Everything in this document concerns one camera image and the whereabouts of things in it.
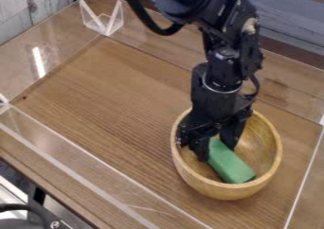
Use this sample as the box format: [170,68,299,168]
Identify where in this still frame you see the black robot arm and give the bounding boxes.
[153,0,264,161]

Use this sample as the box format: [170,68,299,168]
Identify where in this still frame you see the clear acrylic corner bracket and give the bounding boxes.
[79,0,125,37]

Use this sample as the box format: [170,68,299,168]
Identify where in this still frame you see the clear acrylic tray wall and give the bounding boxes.
[0,96,212,229]

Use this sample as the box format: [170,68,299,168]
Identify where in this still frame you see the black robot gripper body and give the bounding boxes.
[177,63,253,146]

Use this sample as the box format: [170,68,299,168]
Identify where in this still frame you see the black cable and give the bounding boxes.
[0,0,186,229]

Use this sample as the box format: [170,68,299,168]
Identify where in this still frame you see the brown wooden bowl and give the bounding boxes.
[170,109,284,201]

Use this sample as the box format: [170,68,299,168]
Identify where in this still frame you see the green rectangular block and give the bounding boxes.
[208,137,256,184]

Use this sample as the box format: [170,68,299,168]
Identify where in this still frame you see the black metal bracket with bolt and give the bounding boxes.
[27,201,78,229]

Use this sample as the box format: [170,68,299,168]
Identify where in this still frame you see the black table leg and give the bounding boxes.
[34,187,46,205]

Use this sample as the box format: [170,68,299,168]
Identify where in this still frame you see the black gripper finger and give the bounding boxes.
[220,109,253,150]
[189,137,211,162]

